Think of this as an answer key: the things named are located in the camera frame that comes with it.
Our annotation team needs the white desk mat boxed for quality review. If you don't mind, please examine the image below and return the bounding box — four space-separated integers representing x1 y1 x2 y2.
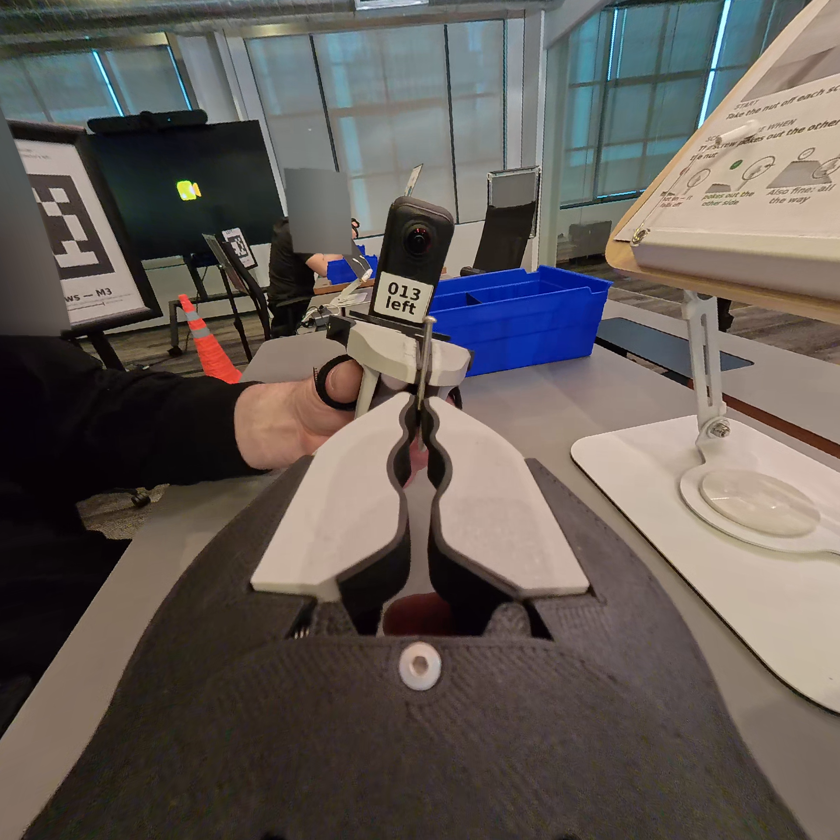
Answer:
570 415 840 715

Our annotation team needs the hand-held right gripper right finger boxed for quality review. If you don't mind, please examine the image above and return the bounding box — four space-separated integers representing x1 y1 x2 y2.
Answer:
420 395 590 636

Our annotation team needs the black video bar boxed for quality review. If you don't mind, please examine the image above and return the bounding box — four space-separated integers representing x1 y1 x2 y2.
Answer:
87 110 206 134

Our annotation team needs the person's left hand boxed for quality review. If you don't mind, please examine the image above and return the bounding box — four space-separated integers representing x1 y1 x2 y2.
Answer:
235 363 368 472

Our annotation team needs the long metal screw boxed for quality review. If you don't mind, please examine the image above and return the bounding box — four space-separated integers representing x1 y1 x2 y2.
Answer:
415 315 437 454

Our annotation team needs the printed instruction sheet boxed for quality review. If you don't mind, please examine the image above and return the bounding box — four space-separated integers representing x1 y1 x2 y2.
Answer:
630 0 840 247

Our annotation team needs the large grid window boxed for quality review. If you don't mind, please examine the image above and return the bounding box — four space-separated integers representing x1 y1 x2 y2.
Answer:
246 20 526 237
564 0 795 204
0 46 191 119

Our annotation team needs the orange traffic cone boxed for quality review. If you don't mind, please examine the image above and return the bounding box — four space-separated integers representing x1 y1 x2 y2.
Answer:
178 293 242 385

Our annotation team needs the blue divided plastic bin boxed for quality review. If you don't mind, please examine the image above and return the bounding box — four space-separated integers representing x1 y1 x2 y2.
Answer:
430 264 613 378

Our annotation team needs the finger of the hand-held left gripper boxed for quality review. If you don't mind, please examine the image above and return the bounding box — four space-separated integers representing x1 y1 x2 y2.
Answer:
427 343 473 388
346 326 422 389

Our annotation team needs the large black display screen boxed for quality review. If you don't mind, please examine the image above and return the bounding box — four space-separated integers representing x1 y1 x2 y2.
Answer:
85 120 284 263

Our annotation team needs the person's left forearm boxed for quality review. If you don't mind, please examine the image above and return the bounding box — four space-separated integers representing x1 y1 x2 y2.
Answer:
0 335 273 506

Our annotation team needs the grey desk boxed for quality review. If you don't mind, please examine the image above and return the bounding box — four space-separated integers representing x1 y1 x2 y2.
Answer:
0 298 840 840

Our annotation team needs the framed marker poster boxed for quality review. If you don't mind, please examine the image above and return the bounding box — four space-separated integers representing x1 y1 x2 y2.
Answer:
7 120 164 336

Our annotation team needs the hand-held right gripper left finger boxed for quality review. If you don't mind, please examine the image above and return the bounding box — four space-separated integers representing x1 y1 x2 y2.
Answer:
251 392 421 636

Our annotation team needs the person's black clothed torso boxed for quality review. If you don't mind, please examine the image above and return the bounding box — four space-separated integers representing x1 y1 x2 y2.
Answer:
0 459 135 736

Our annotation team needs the person's right hand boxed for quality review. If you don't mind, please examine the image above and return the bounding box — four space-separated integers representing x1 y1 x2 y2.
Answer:
384 592 454 635

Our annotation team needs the black office chair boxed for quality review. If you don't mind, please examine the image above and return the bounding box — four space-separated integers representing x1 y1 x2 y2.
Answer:
459 167 540 277

